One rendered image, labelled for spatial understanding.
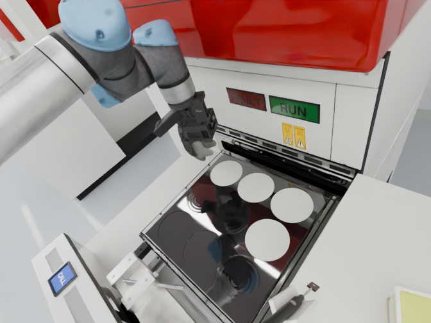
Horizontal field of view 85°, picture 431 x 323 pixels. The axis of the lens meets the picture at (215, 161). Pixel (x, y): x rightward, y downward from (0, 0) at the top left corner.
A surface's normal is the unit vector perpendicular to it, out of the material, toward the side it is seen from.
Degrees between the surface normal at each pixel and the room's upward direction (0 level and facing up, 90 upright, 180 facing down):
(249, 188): 0
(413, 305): 0
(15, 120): 92
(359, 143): 90
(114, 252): 0
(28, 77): 60
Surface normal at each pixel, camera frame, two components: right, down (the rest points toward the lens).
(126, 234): -0.28, -0.68
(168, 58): 0.55, 0.47
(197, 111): -0.22, 0.74
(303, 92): -0.65, 0.66
